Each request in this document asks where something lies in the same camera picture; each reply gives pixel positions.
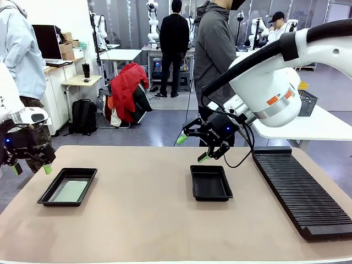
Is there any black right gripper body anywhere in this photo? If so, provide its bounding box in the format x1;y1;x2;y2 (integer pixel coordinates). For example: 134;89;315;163
201;112;239;149

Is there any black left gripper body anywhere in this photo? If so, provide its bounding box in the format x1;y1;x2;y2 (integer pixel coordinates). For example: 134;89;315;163
0;120;42;166

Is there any black ESD tray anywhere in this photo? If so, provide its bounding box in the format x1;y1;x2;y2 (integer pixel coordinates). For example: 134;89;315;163
190;164;234;202
36;167;98;207

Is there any green circuit board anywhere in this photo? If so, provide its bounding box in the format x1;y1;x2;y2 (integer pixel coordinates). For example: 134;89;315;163
50;180;92;204

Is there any grey step stool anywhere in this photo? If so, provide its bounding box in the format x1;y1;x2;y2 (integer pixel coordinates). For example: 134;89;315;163
177;71;192;92

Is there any dark green garment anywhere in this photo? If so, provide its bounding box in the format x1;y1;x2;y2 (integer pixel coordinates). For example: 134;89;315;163
133;82;153;124

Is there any black backpack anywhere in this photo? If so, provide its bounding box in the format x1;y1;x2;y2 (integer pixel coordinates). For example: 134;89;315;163
64;98;98;137

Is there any white cabinet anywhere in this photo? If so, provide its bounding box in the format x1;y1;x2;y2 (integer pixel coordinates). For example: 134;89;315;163
43;59;78;136

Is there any person in grey jacket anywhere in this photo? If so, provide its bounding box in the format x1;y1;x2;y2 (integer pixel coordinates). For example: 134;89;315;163
194;0;240;147

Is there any red jacket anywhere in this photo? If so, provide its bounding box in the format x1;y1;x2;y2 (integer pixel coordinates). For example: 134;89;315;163
109;62;150;124

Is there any small beige table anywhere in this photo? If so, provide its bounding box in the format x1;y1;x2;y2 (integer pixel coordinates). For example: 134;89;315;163
60;74;103;111

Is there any person in pale blue jacket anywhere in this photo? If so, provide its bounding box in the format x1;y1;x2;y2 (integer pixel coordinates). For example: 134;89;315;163
0;0;53;174

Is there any person in black clothes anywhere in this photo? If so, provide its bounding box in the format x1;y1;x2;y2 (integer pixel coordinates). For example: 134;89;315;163
155;0;190;98

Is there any grey mesh basket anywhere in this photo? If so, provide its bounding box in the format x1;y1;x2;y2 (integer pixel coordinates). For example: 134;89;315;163
297;89;319;117

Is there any black slotted board rack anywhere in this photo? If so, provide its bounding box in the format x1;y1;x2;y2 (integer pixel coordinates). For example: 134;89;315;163
252;148;352;241

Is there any white side table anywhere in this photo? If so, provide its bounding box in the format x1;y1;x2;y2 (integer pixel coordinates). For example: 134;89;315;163
251;104;352;151

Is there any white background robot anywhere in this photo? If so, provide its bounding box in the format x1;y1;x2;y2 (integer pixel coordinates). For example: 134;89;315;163
146;0;161;44
92;13;108;48
188;16;196;45
248;18;270;48

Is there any black monitor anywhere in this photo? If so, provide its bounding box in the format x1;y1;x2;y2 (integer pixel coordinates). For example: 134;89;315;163
32;24;64;61

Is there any white background table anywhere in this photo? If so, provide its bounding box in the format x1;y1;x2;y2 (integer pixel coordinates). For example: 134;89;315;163
98;48;143;76

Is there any wooden shelf unit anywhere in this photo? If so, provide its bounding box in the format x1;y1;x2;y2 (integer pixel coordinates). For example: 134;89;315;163
295;62;317;72

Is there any person in white hoodie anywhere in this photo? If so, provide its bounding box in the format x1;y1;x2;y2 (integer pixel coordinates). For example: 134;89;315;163
267;10;293;43

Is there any black pole stand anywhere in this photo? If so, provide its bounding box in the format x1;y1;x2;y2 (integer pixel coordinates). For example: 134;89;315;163
89;10;103;67

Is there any black floor cable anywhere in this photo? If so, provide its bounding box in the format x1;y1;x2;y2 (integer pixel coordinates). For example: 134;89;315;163
172;68;195;147

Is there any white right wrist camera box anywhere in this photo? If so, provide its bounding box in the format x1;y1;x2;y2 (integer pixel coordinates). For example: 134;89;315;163
207;95;245;114

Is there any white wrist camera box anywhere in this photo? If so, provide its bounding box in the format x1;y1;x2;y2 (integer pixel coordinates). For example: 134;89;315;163
207;95;245;114
19;107;50;125

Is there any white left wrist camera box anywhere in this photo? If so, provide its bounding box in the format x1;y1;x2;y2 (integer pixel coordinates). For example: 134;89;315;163
19;107;50;125

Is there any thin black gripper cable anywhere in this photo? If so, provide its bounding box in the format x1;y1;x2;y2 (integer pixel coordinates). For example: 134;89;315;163
223;115;256;169

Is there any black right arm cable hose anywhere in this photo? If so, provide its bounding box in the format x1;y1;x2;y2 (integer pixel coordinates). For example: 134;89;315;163
201;18;352;96

